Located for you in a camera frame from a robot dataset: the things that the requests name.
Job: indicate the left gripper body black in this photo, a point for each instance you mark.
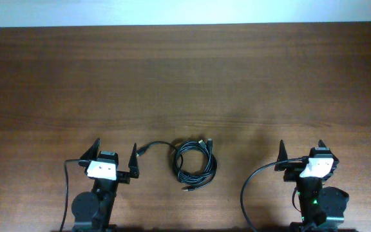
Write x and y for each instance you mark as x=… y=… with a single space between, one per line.
x=123 y=176

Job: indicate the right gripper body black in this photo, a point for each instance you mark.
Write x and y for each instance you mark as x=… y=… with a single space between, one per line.
x=290 y=174

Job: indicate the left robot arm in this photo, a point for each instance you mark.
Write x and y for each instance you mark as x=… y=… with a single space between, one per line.
x=92 y=209

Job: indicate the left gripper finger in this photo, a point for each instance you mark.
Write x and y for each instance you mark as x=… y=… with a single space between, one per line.
x=133 y=162
x=92 y=152

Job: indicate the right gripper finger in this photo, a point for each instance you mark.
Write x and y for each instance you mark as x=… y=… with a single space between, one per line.
x=282 y=154
x=321 y=144

